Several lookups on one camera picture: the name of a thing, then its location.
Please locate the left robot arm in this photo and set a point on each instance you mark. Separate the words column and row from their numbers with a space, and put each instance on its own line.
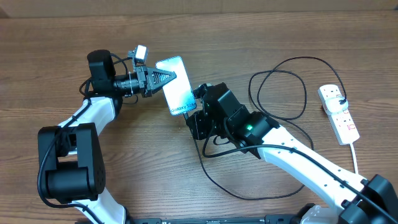
column 71, row 167

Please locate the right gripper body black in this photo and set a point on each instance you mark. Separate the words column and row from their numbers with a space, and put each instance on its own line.
column 204, row 124

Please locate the Galaxy smartphone blue screen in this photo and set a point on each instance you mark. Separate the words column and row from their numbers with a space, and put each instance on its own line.
column 178, row 93

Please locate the white power strip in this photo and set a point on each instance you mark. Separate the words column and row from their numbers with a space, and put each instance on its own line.
column 342, row 122

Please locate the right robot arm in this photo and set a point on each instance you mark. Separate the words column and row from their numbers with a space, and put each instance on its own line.
column 350, row 198

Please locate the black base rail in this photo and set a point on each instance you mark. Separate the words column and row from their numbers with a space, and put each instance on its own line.
column 268, row 219

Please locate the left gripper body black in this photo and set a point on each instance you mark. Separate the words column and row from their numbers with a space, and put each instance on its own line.
column 141, row 79

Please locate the white charger adapter plug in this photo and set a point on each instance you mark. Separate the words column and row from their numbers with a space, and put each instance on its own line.
column 335, row 105

